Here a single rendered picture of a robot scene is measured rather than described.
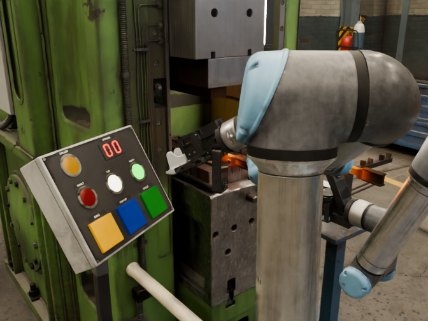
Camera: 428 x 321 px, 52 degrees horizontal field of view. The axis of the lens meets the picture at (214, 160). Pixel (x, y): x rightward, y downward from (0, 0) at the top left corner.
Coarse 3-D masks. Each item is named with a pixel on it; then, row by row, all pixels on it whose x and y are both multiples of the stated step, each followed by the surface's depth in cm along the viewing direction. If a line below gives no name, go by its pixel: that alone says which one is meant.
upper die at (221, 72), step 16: (176, 64) 155; (192, 64) 148; (208, 64) 141; (224, 64) 145; (240, 64) 150; (176, 80) 157; (192, 80) 150; (208, 80) 143; (224, 80) 147; (240, 80) 151
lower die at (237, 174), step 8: (176, 144) 182; (232, 152) 170; (192, 168) 160; (200, 168) 156; (208, 168) 156; (232, 168) 160; (240, 168) 162; (200, 176) 158; (208, 176) 153; (232, 176) 161; (240, 176) 163
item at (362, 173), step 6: (354, 168) 159; (360, 168) 159; (366, 168) 156; (354, 174) 159; (360, 174) 156; (366, 174) 156; (372, 174) 153; (378, 174) 150; (384, 174) 150; (366, 180) 155; (372, 180) 154; (378, 180) 152; (378, 186) 151
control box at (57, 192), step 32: (128, 128) 124; (32, 160) 99; (96, 160) 110; (128, 160) 120; (32, 192) 102; (64, 192) 99; (96, 192) 107; (128, 192) 115; (160, 192) 126; (64, 224) 100; (96, 256) 100
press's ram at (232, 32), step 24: (168, 0) 143; (192, 0) 133; (216, 0) 137; (240, 0) 143; (264, 0) 149; (168, 24) 146; (192, 24) 135; (216, 24) 139; (240, 24) 145; (264, 24) 152; (192, 48) 138; (216, 48) 142; (240, 48) 148
